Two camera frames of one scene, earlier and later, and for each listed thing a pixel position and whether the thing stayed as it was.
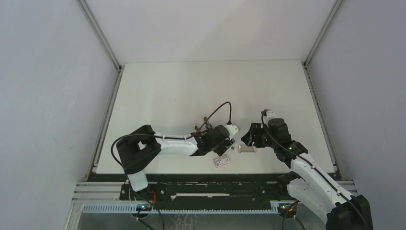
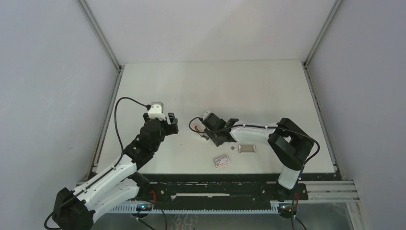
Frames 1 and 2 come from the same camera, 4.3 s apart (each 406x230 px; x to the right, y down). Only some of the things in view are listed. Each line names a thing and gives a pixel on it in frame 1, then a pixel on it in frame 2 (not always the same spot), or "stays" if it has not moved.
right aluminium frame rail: [305, 62] stays
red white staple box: [221, 161] stays
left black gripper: [226, 143] to [173, 128]
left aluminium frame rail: [93, 163] stays
